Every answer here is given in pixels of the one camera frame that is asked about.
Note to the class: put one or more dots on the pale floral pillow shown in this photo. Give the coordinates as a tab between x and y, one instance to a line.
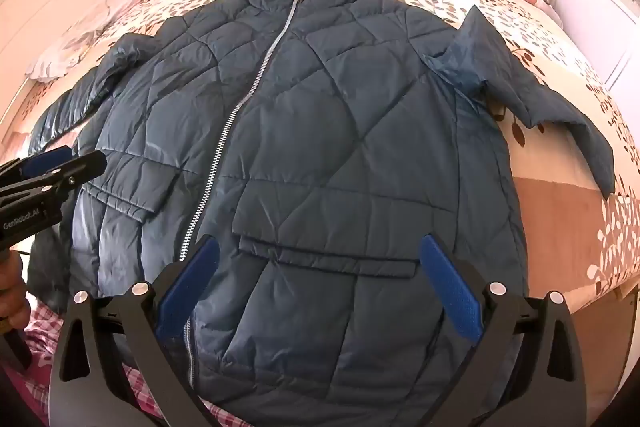
100	22

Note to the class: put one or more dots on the pink plaid pants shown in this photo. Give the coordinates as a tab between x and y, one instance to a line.
45	347

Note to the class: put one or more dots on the beige leaf-patterned blanket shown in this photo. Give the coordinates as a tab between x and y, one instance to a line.
565	227

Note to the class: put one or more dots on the dark blue quilted jacket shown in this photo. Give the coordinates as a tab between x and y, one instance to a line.
325	132

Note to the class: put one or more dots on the person's left hand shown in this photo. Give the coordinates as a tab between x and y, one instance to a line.
12	292

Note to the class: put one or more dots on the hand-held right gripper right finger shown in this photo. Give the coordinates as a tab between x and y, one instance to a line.
452	287

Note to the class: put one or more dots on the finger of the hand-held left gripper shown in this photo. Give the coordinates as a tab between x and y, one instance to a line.
75	169
42	162

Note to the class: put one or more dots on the white wardrobe with floral panels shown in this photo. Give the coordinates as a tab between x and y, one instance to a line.
600	7

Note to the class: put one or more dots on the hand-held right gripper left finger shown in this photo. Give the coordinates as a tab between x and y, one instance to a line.
187	287

